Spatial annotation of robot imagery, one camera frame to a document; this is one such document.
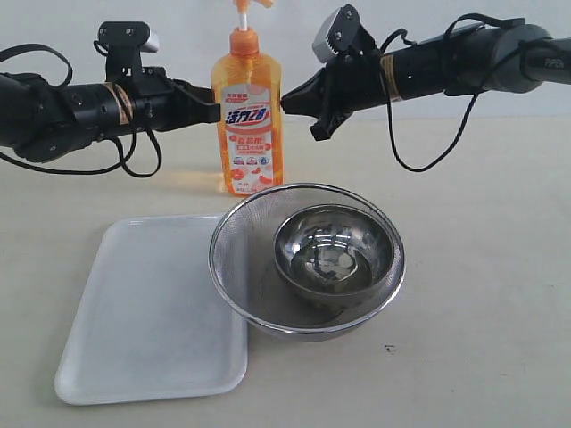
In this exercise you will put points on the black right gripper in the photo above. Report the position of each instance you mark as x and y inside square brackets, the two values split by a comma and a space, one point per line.
[348, 84]

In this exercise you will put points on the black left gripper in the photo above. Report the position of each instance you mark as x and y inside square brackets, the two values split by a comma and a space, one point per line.
[166, 104]

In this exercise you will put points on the orange dish soap pump bottle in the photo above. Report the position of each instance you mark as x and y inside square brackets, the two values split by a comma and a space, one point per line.
[246, 83]

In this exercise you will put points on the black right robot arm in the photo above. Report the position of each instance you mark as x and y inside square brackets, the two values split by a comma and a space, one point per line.
[509, 56]

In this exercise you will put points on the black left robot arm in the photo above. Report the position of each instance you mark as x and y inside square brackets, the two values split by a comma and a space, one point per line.
[41, 122]

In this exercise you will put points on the small stainless steel bowl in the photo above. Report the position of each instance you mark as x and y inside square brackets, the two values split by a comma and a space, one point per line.
[333, 255]

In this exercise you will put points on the steel mesh strainer basket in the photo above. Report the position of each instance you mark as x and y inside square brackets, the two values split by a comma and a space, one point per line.
[241, 263]

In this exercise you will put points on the white rectangular plastic tray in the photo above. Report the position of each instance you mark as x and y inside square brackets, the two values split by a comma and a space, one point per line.
[150, 324]

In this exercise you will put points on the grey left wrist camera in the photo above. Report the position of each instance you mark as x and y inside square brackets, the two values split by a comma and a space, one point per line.
[123, 43]

